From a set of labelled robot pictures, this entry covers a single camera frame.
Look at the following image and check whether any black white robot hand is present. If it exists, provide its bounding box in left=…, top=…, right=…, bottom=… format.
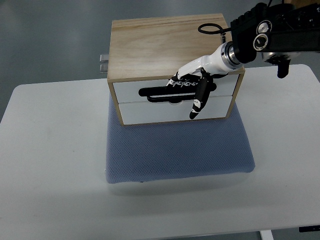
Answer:
left=166, top=41, right=243, bottom=120

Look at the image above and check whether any white drawer black handle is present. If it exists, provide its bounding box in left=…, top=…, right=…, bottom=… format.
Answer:
left=113, top=74, right=239, bottom=103

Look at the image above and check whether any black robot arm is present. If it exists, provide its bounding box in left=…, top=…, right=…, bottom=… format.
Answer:
left=198, top=2, right=320, bottom=79

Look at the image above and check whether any white lower drawer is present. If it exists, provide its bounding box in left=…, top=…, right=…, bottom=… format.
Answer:
left=119, top=95, right=232, bottom=125

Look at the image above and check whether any wooden drawer cabinet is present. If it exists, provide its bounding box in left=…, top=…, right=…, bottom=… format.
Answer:
left=106, top=13, right=246, bottom=127

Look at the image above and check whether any blue mesh cushion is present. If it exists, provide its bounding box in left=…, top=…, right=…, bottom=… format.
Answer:
left=105, top=102, right=255, bottom=184

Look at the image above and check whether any white table leg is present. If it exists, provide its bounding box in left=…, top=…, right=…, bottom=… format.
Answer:
left=259, top=230, right=274, bottom=240

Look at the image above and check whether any black table control panel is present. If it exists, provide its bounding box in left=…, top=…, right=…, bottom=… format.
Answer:
left=298, top=225, right=320, bottom=233

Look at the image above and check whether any grey metal table bracket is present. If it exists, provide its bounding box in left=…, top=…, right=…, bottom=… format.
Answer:
left=99, top=53, right=109, bottom=74

